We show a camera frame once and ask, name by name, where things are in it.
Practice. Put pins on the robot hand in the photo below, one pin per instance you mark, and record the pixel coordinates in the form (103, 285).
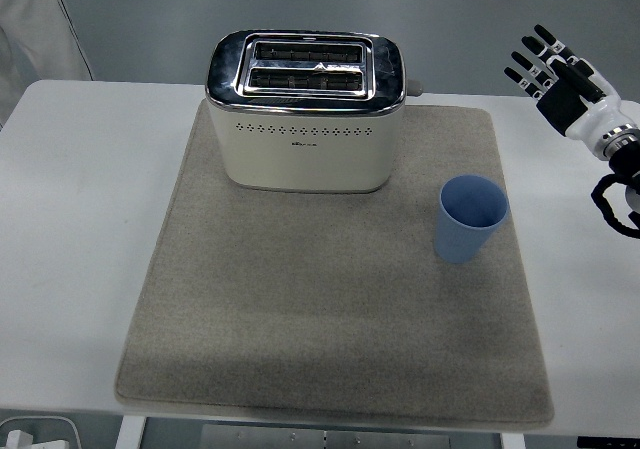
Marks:
(562, 104)

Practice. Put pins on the blue ribbed plastic cup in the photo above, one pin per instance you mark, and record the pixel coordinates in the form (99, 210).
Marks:
(457, 239)

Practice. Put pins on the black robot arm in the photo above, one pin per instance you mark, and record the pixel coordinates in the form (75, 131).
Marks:
(625, 161)

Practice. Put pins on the cream and chrome toaster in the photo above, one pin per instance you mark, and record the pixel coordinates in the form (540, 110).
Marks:
(305, 159)

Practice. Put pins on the beige fabric table mat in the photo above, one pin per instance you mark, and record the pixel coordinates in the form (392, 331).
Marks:
(325, 309)

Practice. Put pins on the black object below table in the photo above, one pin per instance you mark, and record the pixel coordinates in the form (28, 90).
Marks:
(607, 443)

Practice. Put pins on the white table leg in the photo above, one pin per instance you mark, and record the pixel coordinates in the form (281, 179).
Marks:
(130, 434)
(512, 442)

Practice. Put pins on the grey metal plate with screws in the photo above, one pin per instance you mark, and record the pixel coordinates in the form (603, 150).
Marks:
(325, 439)

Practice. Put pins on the grey bin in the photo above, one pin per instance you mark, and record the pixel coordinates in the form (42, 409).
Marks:
(70, 431)

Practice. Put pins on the white block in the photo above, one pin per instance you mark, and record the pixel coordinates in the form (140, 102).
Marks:
(20, 440)

